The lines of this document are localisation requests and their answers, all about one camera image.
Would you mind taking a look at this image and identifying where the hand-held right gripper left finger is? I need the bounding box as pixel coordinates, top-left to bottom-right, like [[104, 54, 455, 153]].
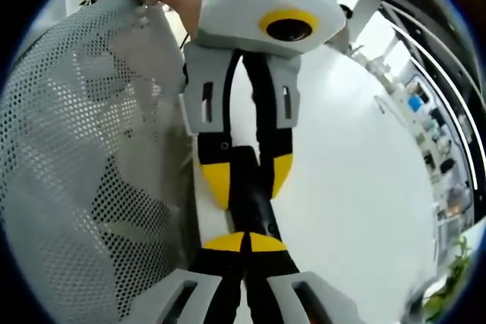
[[131, 231, 248, 324]]

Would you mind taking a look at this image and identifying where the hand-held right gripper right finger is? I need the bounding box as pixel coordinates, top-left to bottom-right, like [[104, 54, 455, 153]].
[[245, 231, 361, 324]]

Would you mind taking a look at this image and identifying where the black remote control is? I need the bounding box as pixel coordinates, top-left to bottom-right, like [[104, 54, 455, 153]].
[[226, 145, 284, 245]]

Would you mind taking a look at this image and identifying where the person's left hand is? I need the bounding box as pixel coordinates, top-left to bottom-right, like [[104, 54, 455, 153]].
[[158, 0, 207, 43]]

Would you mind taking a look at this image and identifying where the grey mesh office chair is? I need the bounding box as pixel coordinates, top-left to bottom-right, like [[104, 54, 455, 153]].
[[0, 0, 202, 324]]

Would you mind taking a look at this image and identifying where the potted green plant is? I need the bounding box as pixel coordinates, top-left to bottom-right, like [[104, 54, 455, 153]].
[[421, 236, 478, 323]]

